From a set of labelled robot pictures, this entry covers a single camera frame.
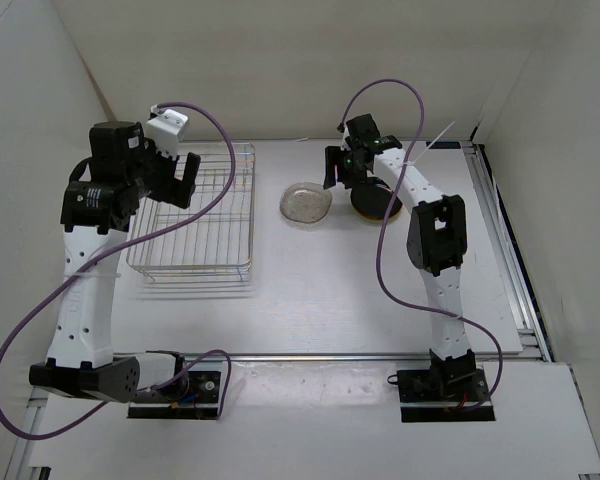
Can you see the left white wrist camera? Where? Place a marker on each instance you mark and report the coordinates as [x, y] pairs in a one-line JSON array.
[[165, 128]]

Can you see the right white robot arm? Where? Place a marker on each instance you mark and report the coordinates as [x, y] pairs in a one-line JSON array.
[[436, 241]]

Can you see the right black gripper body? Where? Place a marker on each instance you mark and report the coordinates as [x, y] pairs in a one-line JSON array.
[[348, 171]]

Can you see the green plate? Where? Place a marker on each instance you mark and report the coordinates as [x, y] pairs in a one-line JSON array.
[[377, 220]]

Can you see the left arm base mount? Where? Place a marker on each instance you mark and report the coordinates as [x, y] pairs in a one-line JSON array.
[[196, 399]]

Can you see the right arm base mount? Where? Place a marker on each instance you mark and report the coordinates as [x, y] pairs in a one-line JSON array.
[[423, 398]]

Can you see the metal wire dish rack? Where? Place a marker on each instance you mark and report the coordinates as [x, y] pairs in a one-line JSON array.
[[217, 247]]

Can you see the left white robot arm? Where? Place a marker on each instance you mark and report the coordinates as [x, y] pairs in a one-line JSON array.
[[129, 161]]

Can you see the white zip tie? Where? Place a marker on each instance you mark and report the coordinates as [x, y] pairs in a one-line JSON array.
[[412, 161]]

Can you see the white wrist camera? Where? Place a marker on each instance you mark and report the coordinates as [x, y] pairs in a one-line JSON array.
[[165, 128], [345, 143]]

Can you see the black plate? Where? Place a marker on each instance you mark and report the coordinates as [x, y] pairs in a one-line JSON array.
[[371, 198]]

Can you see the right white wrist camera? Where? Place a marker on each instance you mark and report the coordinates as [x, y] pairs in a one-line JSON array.
[[345, 143]]

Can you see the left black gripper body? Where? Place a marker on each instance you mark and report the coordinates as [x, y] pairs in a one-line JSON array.
[[157, 175]]

